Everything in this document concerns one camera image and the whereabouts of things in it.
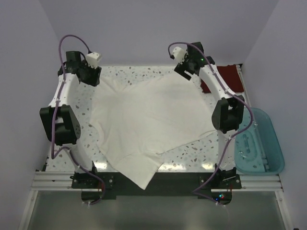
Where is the white t shirt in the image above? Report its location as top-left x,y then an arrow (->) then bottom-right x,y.
90,73 -> 215,189

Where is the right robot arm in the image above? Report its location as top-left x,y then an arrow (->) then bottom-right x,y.
168,42 -> 245,187

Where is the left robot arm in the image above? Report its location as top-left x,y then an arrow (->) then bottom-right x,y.
39,51 -> 101,183

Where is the folded dark red shirt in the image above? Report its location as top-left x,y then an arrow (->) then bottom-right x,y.
215,65 -> 244,93

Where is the blue plastic bin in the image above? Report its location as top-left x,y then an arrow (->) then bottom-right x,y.
235,108 -> 284,176

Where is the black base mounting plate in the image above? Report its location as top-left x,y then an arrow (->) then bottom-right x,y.
70,172 -> 242,205

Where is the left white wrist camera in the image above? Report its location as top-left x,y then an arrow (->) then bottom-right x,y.
85,52 -> 102,69

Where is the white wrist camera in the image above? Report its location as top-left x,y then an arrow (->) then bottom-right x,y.
85,52 -> 102,69
172,46 -> 187,63

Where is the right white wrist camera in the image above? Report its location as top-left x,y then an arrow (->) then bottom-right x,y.
172,46 -> 187,63

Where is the aluminium frame rail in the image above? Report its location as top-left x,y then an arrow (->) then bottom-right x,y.
31,172 -> 283,192

